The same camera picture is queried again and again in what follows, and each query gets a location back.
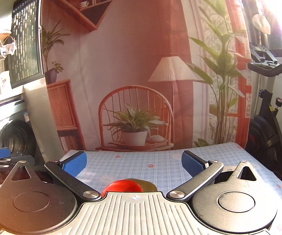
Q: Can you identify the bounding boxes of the red bowl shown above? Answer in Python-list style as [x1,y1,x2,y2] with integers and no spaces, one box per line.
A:
[101,179,143,197]

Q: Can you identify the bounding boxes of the green plate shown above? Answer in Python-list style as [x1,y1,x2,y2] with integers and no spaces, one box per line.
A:
[127,178,158,192]

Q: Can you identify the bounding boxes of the washing machine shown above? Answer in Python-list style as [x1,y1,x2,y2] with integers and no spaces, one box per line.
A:
[0,98,37,156]

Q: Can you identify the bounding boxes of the blue plaid tablecloth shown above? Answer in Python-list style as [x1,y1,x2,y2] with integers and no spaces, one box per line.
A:
[58,141,282,226]

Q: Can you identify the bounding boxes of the white paper bag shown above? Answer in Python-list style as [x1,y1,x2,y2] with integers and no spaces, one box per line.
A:
[0,70,12,94]

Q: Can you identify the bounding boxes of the black exercise bike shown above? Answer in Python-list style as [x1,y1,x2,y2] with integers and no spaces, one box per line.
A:
[245,43,282,180]

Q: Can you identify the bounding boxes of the window with lattice grille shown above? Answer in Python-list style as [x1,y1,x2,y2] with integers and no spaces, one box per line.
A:
[4,0,43,88]

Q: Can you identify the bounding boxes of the hanging laundry clothes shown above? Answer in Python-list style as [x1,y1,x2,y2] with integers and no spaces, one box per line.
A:
[0,30,18,60]

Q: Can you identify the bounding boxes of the printed room backdrop cloth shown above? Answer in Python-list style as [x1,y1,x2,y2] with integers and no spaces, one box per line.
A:
[41,0,251,150]

